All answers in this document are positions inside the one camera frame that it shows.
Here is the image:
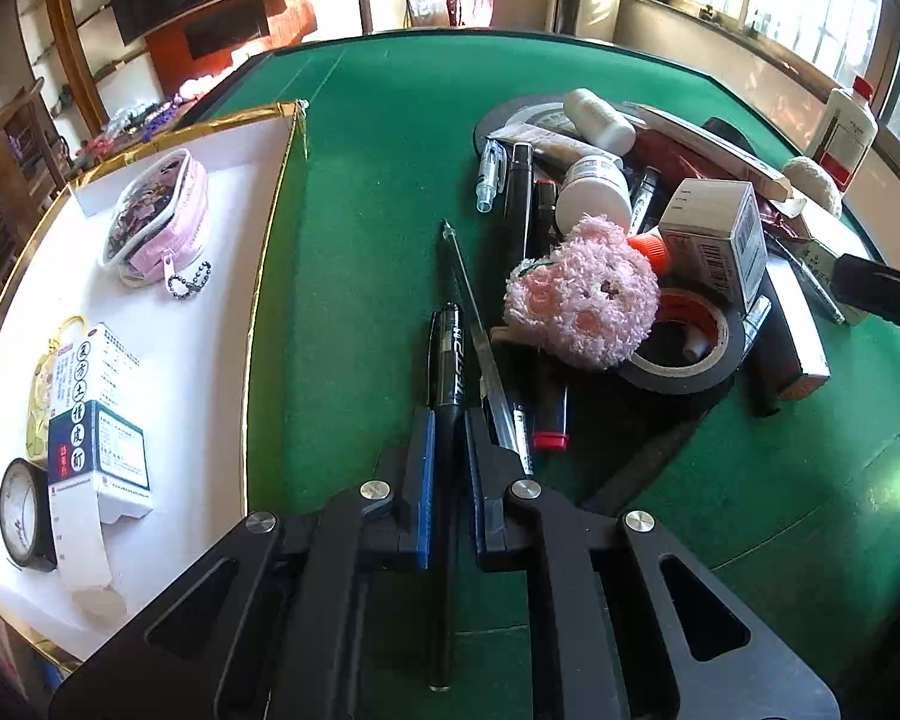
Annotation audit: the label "white pill bottle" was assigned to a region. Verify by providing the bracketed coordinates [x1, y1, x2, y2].
[555, 154, 632, 235]

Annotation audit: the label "wooden armchair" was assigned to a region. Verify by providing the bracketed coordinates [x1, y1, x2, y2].
[0, 79, 72, 293]

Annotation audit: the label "red-tipped black marker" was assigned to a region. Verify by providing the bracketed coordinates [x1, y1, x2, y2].
[536, 178, 560, 241]

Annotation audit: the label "cream plush ball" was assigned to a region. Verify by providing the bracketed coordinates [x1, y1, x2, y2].
[781, 156, 845, 220]

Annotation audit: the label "pink plush toy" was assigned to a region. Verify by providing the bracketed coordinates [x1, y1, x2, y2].
[502, 214, 661, 370]

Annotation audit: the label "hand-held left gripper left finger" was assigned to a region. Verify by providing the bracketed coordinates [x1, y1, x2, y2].
[49, 406, 440, 720]

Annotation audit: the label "red television cabinet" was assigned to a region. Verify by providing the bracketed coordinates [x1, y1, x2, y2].
[154, 0, 320, 91]

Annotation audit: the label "blue white medicine box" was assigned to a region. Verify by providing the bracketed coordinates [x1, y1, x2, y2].
[45, 322, 155, 593]

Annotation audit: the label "thin clear pen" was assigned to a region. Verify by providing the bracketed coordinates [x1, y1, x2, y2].
[439, 219, 535, 477]

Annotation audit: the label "white bottle black label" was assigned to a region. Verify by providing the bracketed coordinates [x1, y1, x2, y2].
[565, 88, 637, 153]

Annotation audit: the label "gold-rimmed cardboard box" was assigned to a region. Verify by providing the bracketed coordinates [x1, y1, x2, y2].
[0, 101, 308, 680]

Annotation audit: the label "wooden wall shelf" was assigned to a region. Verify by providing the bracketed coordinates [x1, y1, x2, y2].
[15, 0, 158, 128]

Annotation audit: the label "black pen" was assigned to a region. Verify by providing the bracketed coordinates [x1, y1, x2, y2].
[426, 302, 466, 693]

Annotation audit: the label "large white bottle red cap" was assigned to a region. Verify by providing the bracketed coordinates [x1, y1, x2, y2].
[804, 75, 880, 192]

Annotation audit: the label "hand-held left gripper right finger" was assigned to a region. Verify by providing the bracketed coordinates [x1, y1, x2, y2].
[463, 409, 841, 720]

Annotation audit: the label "clear blue pen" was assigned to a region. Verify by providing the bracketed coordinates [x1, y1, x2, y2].
[474, 139, 505, 215]

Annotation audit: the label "white cosmetic tube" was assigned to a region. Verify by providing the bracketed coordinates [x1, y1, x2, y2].
[487, 109, 623, 173]

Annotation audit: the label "blue gel pen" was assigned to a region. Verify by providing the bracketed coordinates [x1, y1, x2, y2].
[765, 232, 847, 325]

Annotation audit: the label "round black gauge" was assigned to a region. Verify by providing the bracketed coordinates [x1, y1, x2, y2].
[0, 457, 59, 572]

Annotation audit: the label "long striped box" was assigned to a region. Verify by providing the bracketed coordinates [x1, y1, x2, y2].
[750, 255, 832, 417]

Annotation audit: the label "red-capped black marker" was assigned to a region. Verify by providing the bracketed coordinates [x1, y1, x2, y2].
[506, 349, 571, 452]

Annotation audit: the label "round table control panel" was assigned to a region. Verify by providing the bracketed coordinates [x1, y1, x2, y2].
[471, 94, 571, 158]

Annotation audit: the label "red foil packet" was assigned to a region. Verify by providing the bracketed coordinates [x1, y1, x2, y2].
[624, 126, 811, 241]

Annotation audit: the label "pink printed pouch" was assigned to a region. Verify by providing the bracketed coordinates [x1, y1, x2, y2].
[96, 148, 215, 302]

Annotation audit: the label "white barcode carton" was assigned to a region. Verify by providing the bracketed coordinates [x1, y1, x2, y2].
[658, 178, 768, 310]

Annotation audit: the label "black marker silver print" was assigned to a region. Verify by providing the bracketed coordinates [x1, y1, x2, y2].
[630, 165, 661, 233]

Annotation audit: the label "colourful beads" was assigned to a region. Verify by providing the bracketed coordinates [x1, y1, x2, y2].
[82, 79, 218, 158]

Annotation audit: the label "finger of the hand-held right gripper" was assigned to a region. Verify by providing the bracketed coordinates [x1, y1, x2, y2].
[831, 253, 900, 332]

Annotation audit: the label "black tape roll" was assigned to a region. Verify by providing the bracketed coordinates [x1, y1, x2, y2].
[615, 286, 745, 397]

